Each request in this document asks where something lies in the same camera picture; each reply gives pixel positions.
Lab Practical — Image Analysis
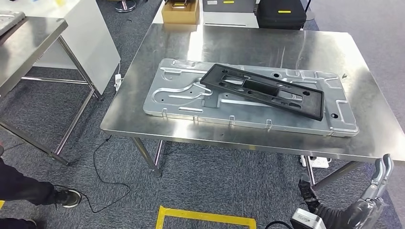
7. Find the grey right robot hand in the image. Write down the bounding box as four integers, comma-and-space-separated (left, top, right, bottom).
298, 154, 395, 229

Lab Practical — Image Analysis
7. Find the black plastic plate bracket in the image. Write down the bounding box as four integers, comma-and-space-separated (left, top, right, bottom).
200, 63, 326, 122

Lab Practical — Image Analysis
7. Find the steel workbench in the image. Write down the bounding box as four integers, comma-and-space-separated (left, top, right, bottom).
100, 22, 405, 190

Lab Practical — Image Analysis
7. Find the grey sheet part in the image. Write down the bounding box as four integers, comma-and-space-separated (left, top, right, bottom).
0, 11, 26, 37

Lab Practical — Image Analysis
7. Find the black case yellow label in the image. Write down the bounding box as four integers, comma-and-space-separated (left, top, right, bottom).
254, 0, 307, 31

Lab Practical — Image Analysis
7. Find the stamped silver metal plate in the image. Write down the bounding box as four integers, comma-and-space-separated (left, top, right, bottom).
143, 58, 360, 137

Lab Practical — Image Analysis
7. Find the white flat box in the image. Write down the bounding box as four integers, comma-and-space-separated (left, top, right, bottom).
202, 12, 259, 29

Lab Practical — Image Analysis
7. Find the grey Lenovo laptop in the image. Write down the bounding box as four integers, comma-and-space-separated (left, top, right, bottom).
202, 0, 257, 14

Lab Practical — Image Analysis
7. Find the brown cardboard box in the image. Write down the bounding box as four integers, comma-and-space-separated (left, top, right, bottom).
161, 0, 201, 25

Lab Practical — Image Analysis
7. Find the black remote controller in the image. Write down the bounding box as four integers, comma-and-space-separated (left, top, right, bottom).
164, 0, 191, 9

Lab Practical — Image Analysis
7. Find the white desk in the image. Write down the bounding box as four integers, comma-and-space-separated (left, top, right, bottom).
0, 0, 121, 95

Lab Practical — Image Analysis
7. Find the person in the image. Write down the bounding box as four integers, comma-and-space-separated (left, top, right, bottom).
0, 145, 82, 229

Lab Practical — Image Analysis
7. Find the steel side table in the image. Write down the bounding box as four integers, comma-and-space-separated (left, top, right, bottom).
0, 17, 104, 167

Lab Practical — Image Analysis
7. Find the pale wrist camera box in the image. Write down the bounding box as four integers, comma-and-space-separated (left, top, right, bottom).
290, 208, 327, 229

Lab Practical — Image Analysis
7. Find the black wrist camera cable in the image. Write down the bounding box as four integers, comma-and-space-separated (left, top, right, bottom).
265, 220, 293, 229

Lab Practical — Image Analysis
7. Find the black controller cable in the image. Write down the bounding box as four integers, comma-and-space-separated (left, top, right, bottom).
53, 135, 131, 214

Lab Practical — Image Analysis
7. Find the chrome pedestal base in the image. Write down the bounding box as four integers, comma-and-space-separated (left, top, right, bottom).
114, 0, 137, 13

